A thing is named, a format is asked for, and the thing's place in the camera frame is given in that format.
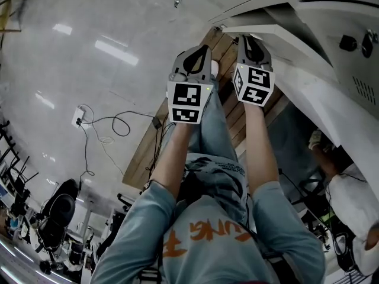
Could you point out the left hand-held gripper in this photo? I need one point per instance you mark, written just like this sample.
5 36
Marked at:
185 99

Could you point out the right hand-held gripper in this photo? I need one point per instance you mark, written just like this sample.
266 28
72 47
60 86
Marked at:
256 84

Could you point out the grey metal locker cabinet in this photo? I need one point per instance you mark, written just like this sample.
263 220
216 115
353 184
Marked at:
331 19

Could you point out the person's left forearm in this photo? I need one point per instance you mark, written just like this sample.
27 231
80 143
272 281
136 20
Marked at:
174 164

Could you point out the person's right forearm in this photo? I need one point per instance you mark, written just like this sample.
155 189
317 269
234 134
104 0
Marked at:
262 152

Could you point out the another person's forearm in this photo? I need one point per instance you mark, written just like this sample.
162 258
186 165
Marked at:
327 161

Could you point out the person's white shoe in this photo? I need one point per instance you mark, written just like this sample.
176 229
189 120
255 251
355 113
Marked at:
214 68

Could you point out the brown wooden slat platform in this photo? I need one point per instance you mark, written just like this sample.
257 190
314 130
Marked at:
142 155

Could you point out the white power strip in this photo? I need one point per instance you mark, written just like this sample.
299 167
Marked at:
79 117

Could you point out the person's light blue shirt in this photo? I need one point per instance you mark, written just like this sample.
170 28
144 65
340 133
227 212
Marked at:
213 247

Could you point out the black padded office chair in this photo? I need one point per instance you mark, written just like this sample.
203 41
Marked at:
59 211

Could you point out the black metal chair frames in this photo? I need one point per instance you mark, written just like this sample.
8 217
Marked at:
14 161

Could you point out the light wooden stool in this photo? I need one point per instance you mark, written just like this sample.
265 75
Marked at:
9 19

